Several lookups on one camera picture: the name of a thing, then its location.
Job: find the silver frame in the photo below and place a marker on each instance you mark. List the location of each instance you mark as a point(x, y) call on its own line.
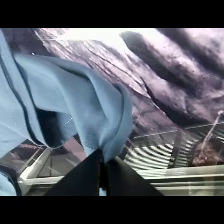
point(186, 171)

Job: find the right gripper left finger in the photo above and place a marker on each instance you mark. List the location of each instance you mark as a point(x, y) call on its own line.
point(85, 180)

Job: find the blue garment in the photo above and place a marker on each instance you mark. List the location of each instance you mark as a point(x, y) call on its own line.
point(86, 96)

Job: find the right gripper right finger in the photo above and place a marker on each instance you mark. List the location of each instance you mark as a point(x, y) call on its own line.
point(126, 181)

